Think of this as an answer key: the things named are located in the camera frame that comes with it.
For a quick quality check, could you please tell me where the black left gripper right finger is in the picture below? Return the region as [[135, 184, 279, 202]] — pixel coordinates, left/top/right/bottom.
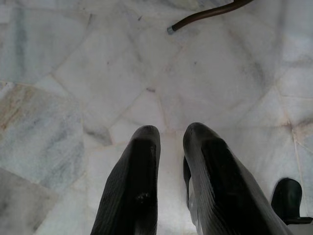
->
[[182, 122, 293, 235]]

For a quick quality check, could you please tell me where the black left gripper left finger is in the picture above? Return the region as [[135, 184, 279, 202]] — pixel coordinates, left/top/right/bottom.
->
[[89, 125, 161, 235]]

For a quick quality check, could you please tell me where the black robot foot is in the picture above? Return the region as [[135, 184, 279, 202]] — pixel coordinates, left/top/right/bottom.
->
[[271, 178, 313, 226]]

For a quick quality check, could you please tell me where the brown curved table leg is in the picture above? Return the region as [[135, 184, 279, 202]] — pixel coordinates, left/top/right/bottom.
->
[[167, 0, 255, 34]]

